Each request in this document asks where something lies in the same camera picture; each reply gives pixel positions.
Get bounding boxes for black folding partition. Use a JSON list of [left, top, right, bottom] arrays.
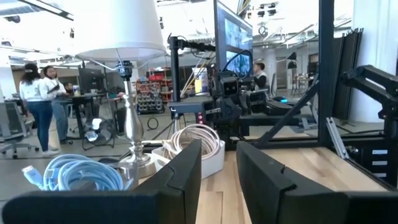
[[331, 27, 364, 121]]

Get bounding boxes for white shade table lamp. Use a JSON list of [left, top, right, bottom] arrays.
[[73, 0, 167, 179]]

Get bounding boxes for storage shelf with red bins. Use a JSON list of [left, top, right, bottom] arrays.
[[136, 68, 174, 115]]

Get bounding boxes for white plastic container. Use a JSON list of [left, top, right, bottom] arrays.
[[151, 139, 226, 180]]

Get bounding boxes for black aluminium table frame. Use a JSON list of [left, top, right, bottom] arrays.
[[236, 0, 398, 190]]

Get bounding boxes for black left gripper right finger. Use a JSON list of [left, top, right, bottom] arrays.
[[236, 141, 398, 224]]

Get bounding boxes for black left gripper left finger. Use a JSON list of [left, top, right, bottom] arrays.
[[1, 139, 202, 224]]

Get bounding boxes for silver metal bracket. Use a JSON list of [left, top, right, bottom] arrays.
[[325, 116, 349, 160]]

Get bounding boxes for black office desk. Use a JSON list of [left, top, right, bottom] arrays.
[[54, 92, 125, 141]]

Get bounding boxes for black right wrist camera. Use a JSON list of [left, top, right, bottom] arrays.
[[220, 76, 240, 97]]

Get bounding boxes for person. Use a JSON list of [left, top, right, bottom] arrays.
[[63, 82, 75, 97], [19, 62, 60, 157], [252, 61, 271, 91], [42, 65, 72, 146]]

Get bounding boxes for dark desk monitor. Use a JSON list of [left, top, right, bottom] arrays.
[[77, 67, 106, 95]]

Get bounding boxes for black cable coil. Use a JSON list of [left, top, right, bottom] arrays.
[[146, 116, 160, 131]]

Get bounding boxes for black floor fan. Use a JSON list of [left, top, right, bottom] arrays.
[[81, 117, 116, 151]]

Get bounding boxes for black computer monitor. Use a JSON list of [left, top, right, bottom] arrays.
[[213, 0, 254, 77]]

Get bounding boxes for beige HDMI cable coil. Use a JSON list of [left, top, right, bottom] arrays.
[[170, 123, 222, 160], [161, 138, 190, 161]]

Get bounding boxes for blue HDMI cable coil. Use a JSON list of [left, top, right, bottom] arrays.
[[57, 160, 125, 191], [21, 154, 91, 191]]

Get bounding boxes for grey office chair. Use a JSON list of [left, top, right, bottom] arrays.
[[0, 101, 40, 160]]

